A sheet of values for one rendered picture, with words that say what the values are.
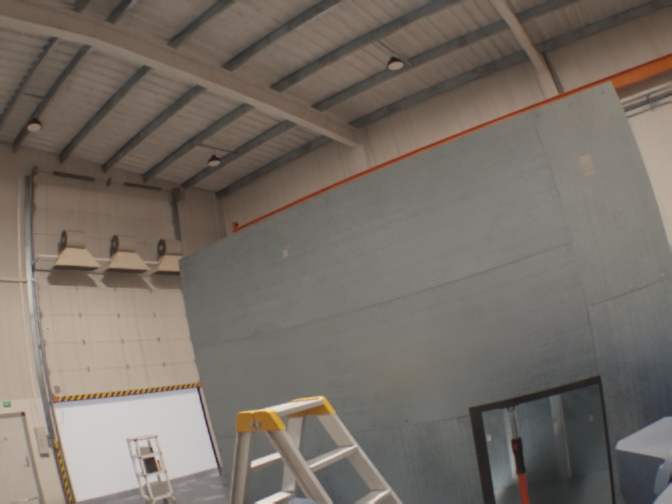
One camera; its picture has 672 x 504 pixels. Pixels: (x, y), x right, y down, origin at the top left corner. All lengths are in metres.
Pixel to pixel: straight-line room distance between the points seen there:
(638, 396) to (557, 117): 1.14
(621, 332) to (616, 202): 0.49
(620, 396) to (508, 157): 1.06
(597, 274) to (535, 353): 0.39
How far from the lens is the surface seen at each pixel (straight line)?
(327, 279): 2.37
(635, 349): 1.94
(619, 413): 1.99
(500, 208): 2.02
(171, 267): 12.46
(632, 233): 1.93
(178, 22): 8.79
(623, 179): 1.95
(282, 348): 2.57
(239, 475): 1.91
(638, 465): 1.26
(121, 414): 12.06
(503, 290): 2.00
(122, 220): 12.96
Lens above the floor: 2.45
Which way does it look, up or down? 13 degrees up
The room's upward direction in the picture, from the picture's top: 12 degrees counter-clockwise
